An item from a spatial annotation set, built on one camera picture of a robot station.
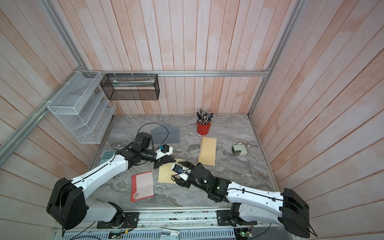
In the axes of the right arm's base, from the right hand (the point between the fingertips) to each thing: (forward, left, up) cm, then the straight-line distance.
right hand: (177, 167), depth 74 cm
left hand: (+3, +2, +1) cm, 4 cm away
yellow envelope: (+18, -18, -17) cm, 31 cm away
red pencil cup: (+36, -15, -14) cm, 41 cm away
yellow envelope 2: (-2, +6, -4) cm, 8 cm away
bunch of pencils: (+35, -15, +1) cm, 38 cm away
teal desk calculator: (+14, +48, -14) cm, 52 cm away
